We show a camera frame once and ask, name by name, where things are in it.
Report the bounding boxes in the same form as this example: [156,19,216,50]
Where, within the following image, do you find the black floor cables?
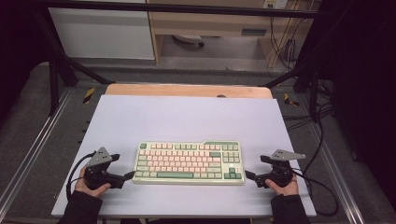
[282,78,335,175]

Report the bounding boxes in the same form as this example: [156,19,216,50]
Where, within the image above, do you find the white wall power outlet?
[262,0,289,10]

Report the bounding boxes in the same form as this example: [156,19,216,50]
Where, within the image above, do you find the light wooden desk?
[145,0,321,69]

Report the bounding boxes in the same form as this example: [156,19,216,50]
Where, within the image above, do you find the hanging cable bundle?
[268,12,301,70]

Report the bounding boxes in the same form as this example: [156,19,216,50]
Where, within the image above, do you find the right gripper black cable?
[290,167,340,217]

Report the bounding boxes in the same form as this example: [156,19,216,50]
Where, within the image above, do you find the person's left hand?
[74,166,112,199]

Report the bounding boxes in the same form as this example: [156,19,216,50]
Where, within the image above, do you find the person's right hand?
[264,174,300,197]

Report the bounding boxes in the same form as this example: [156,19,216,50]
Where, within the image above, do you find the black metal frame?
[31,0,325,123]

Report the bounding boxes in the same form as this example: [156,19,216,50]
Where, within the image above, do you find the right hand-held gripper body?
[255,148,307,189]

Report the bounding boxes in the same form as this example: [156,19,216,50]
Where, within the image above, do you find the white cabinet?
[48,7,156,61]

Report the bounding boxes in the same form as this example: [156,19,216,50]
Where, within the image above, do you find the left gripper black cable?
[65,150,96,201]

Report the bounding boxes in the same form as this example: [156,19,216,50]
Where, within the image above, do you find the green and pink keyboard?
[132,140,247,187]

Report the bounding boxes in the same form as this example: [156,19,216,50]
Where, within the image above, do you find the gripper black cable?
[65,150,96,201]
[290,167,340,217]

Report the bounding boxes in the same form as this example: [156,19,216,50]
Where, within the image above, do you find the aluminium floor rail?
[306,122,368,224]
[0,88,75,217]

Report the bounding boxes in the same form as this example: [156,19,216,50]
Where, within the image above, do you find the white board sheet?
[50,94,318,218]

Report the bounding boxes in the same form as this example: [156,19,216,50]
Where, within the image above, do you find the wooden table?
[105,83,275,100]

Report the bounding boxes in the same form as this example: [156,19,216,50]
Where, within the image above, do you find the white chair base with caster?
[172,34,206,49]

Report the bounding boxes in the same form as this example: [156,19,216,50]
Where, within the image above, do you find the dark curtain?
[0,0,52,123]
[320,0,396,203]

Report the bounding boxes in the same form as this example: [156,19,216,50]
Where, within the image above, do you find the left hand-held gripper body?
[83,147,126,191]

